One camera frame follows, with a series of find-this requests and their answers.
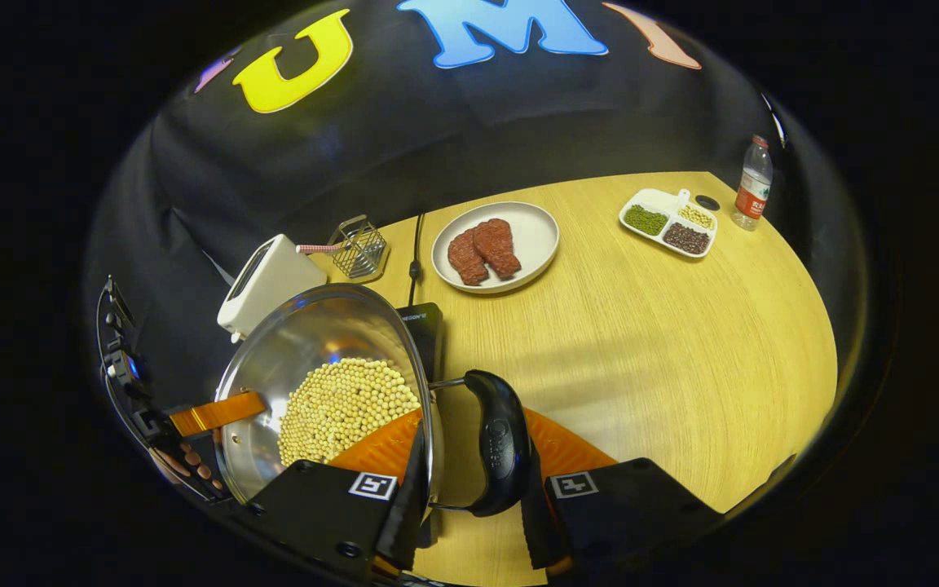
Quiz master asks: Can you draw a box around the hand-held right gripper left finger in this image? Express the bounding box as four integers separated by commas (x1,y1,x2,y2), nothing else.
245,408,434,584

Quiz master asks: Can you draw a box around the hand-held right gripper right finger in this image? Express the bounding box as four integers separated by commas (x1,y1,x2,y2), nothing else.
518,408,727,584

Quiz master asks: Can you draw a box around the stainless steel pot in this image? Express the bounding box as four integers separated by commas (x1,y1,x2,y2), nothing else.
213,283,534,519

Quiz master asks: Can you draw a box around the black induction cooktop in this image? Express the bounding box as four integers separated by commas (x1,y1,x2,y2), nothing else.
396,302,444,384

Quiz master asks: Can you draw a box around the pile of soybeans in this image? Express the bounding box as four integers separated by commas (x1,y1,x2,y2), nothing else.
278,357,423,467

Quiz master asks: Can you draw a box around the white toaster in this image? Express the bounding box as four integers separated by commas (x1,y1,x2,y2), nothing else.
217,234,328,343

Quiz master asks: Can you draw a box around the red raw steak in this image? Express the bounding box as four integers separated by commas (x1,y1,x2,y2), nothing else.
447,229,490,287
474,218,522,280

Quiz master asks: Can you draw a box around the white round plate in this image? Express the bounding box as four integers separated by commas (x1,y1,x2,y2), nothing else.
431,201,561,295

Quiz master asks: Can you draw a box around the green beans heap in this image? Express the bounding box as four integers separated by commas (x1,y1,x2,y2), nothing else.
624,204,669,237

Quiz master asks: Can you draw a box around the dark red beans heap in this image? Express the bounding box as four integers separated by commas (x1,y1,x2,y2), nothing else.
663,222,712,255

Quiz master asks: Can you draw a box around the white divided dish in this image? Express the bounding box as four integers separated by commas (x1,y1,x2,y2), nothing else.
619,188,719,260

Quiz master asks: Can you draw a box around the black backdrop cloth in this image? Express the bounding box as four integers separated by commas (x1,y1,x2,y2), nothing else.
86,0,845,392

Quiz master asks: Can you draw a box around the clear water bottle red label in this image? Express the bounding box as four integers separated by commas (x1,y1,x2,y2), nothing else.
731,135,774,232

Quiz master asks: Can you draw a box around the small wire basket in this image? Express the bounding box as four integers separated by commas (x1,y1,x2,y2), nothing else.
328,214,389,280

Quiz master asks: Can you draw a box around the black power cable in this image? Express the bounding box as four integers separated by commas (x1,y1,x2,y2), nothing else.
407,214,425,308

